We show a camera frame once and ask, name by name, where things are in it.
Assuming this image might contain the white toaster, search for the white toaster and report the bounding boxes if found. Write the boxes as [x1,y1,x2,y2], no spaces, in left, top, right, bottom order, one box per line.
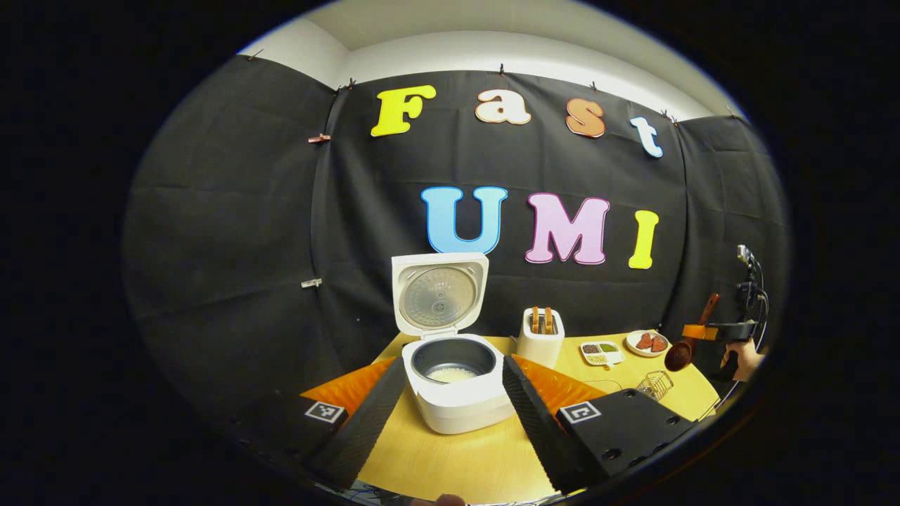
[515,307,566,370]

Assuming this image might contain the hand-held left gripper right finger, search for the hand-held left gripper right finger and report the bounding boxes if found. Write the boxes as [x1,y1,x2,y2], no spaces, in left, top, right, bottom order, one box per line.
[501,353,705,495]

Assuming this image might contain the brown wooden spoon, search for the brown wooden spoon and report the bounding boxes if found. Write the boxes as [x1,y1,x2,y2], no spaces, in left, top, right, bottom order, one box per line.
[664,293,721,372]

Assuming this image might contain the small white plate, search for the small white plate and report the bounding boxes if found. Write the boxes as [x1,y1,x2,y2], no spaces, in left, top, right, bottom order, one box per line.
[624,330,671,358]

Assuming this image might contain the white rice cooker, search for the white rice cooker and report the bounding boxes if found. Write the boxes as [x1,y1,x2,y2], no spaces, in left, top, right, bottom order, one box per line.
[391,252,519,436]

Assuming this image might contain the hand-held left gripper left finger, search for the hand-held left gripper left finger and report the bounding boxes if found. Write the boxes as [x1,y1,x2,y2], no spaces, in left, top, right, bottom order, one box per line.
[225,355,410,491]

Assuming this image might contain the white divided bean dish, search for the white divided bean dish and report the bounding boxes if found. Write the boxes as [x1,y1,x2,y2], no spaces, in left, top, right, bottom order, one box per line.
[579,340,626,370]

